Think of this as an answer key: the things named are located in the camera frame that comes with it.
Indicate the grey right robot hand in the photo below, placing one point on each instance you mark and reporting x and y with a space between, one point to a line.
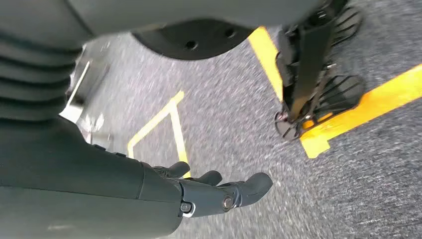
66 184

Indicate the grey robot body shell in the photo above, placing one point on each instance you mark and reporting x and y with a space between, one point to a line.
197 13

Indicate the wide yellow floor tape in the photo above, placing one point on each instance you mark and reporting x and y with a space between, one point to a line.
379 102

